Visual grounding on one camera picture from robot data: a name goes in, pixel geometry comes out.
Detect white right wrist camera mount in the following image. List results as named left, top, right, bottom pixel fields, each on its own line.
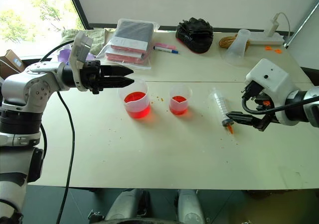
left=244, top=58, right=298, bottom=125

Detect white power strip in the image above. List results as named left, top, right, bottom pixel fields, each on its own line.
left=245, top=31, right=285, bottom=46

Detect clear syringe orange tip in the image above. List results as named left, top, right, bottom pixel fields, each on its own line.
left=207, top=87, right=236, bottom=135

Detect white charger cable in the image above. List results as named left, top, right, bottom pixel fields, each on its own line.
left=278, top=12, right=292, bottom=36

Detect dark window frame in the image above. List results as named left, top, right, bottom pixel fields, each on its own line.
left=65, top=0, right=91, bottom=31

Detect grey metal pole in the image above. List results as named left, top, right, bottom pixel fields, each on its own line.
left=284, top=8, right=319, bottom=48

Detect clear plastic conical flask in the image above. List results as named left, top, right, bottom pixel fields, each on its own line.
left=222, top=29, right=251, bottom=66

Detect brown cardboard box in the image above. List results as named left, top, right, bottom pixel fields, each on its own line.
left=0, top=49, right=26, bottom=80

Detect green checked towel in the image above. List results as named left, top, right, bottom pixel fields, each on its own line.
left=61, top=28, right=114, bottom=56

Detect white plug-in charger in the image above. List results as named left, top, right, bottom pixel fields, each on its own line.
left=264, top=12, right=280, bottom=37

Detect large beaker red liquid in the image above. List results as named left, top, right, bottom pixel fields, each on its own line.
left=117, top=79, right=152, bottom=120

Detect black crumpled gloves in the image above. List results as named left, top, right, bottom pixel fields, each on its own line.
left=175, top=17, right=214, bottom=54

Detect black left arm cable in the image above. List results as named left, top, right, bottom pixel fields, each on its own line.
left=39, top=39, right=76, bottom=224

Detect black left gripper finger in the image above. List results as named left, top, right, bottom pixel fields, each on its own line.
left=100, top=75, right=136, bottom=90
left=100, top=65, right=135, bottom=77

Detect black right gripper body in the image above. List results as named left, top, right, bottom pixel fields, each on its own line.
left=240, top=80, right=278, bottom=132

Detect white marker blue cap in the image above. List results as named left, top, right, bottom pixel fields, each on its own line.
left=153, top=45, right=179, bottom=54

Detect pink marker pen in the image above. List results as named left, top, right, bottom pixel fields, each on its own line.
left=154, top=42, right=176, bottom=50

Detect purple plastic object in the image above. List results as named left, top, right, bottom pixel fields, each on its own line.
left=57, top=48, right=73, bottom=65

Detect silver robot leg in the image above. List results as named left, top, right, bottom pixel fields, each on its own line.
left=104, top=188, right=151, bottom=222
left=176, top=189, right=207, bottom=224

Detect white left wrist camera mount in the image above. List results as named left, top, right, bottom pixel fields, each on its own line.
left=68, top=31, right=95, bottom=93

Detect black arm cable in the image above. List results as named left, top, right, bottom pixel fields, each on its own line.
left=241, top=91, right=319, bottom=115
left=39, top=39, right=76, bottom=224

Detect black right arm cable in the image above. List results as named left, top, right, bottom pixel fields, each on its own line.
left=241, top=91, right=319, bottom=115

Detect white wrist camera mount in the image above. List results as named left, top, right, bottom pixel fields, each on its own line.
left=68, top=31, right=95, bottom=93
left=244, top=58, right=298, bottom=125

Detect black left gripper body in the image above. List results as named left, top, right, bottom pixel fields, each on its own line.
left=79, top=60, right=103, bottom=95

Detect clear bag with books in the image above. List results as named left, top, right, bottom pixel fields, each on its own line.
left=95, top=18, right=160, bottom=71

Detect small beaker red liquid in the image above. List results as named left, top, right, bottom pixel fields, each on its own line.
left=168, top=84, right=193, bottom=116

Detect coil of tan rope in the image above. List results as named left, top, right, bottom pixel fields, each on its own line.
left=218, top=33, right=251, bottom=52

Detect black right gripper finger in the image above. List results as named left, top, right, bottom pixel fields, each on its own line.
left=231, top=117, right=260, bottom=130
left=225, top=111, right=255, bottom=121

